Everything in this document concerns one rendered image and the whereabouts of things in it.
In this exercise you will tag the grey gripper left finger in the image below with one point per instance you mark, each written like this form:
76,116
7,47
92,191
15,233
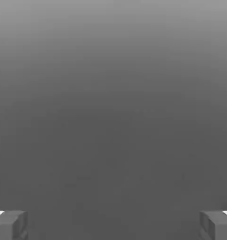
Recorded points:
8,225

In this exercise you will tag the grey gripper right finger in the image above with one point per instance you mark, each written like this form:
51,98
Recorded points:
218,225

